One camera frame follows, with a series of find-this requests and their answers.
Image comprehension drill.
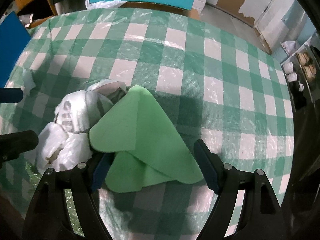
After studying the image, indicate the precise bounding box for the white patterned sock bundle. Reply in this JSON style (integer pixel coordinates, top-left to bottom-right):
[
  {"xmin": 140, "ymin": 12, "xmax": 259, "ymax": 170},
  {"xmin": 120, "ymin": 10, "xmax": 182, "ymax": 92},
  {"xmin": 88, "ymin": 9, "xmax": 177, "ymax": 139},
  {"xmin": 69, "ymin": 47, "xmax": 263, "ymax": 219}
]
[{"xmin": 35, "ymin": 79, "xmax": 127, "ymax": 174}]

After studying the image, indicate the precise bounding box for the light green cloth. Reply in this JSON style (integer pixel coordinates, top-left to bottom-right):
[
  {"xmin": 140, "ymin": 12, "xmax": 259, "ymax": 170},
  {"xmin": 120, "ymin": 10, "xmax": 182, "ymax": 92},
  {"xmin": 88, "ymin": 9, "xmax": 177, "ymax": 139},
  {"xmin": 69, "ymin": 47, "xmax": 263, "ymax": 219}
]
[{"xmin": 89, "ymin": 86, "xmax": 203, "ymax": 193}]

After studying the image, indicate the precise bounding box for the white plastic bag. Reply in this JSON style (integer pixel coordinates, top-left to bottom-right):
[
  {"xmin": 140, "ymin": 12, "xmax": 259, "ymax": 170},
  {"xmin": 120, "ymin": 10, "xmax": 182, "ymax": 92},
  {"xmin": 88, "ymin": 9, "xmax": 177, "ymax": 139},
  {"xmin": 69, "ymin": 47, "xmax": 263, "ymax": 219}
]
[{"xmin": 85, "ymin": 0, "xmax": 127, "ymax": 10}]

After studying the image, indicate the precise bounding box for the metal shoe rack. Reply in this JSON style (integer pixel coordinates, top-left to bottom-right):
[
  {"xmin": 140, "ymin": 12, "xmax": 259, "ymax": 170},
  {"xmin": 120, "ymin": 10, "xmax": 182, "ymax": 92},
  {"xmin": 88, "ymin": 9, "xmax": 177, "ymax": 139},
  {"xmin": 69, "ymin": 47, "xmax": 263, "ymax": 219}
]
[{"xmin": 281, "ymin": 33, "xmax": 319, "ymax": 112}]

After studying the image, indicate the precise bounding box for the green sparkly scouring cloth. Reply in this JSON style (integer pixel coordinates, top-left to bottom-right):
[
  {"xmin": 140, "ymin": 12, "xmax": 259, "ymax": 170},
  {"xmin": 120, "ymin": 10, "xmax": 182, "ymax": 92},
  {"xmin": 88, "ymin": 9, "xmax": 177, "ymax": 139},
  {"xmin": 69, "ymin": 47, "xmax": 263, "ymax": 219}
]
[{"xmin": 22, "ymin": 168, "xmax": 84, "ymax": 239}]

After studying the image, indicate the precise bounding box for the open cardboard shoe box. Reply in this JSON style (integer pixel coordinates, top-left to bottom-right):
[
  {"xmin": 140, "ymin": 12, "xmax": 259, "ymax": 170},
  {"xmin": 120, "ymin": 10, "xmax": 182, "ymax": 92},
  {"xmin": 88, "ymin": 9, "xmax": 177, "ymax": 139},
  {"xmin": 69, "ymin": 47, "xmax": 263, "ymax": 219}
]
[{"xmin": 0, "ymin": 12, "xmax": 31, "ymax": 88}]

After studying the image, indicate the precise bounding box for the green checkered tablecloth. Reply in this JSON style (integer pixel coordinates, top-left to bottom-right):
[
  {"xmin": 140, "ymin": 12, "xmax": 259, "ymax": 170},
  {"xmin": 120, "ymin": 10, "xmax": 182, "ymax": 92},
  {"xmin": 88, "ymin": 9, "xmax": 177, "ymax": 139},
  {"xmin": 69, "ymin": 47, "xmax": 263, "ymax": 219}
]
[{"xmin": 1, "ymin": 8, "xmax": 294, "ymax": 239}]

